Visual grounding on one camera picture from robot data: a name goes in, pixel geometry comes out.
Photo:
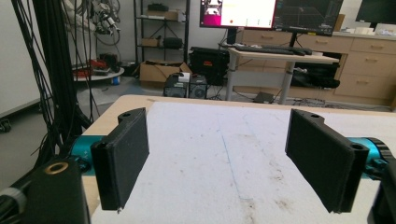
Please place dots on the large open cardboard box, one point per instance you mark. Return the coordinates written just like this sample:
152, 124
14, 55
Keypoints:
155, 73

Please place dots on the black equipment case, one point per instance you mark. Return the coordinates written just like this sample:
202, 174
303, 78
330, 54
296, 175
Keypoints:
208, 65

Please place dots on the round white platform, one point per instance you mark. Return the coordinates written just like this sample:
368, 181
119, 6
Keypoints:
102, 75

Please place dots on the desk with white legs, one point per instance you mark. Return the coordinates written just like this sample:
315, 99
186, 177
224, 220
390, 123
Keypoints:
267, 57

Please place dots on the red tool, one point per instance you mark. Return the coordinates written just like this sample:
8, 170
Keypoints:
98, 64

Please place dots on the black computer box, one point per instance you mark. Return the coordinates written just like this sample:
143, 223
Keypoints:
174, 88
198, 88

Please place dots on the flat dark device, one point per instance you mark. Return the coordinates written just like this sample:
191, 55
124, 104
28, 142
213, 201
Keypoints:
264, 97

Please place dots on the white containers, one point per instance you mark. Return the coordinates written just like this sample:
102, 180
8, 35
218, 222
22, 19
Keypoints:
361, 30

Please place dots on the flat cardboard box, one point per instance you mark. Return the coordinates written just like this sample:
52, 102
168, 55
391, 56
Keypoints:
165, 15

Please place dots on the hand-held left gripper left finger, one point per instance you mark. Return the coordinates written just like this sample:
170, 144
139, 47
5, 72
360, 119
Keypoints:
123, 155

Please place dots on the small white box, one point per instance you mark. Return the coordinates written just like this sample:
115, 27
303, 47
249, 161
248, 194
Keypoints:
185, 77

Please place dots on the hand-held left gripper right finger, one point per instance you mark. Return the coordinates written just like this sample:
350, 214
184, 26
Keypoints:
323, 158

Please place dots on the black keyboard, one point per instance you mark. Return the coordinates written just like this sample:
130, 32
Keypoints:
258, 49
295, 49

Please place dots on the black shelf rack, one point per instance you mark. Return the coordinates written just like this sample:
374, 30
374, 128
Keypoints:
186, 31

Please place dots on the wooden drawer cabinet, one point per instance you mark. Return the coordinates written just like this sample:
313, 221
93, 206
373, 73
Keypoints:
367, 68

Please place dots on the black bag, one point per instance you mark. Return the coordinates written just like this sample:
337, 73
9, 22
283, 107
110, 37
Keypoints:
314, 76

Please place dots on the grey robot mechanism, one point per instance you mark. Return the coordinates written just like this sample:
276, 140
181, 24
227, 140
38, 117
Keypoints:
107, 20

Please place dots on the black caster wheel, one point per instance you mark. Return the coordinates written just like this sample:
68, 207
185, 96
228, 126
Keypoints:
4, 126

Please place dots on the black pouch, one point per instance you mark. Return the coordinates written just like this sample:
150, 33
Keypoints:
172, 43

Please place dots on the monitor with bright screen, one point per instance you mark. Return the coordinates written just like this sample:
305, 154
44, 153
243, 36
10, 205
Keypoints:
246, 12

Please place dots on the black monitor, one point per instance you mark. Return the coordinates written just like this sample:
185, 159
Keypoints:
376, 11

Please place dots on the monitor with dark screen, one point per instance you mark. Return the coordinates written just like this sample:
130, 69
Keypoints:
306, 15

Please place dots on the white foam mat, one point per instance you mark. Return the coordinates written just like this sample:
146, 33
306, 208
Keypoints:
202, 174

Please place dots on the black metal column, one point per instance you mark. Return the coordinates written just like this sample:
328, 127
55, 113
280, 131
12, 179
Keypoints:
57, 62

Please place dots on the small cardboard box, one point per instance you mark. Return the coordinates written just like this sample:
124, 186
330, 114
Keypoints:
149, 42

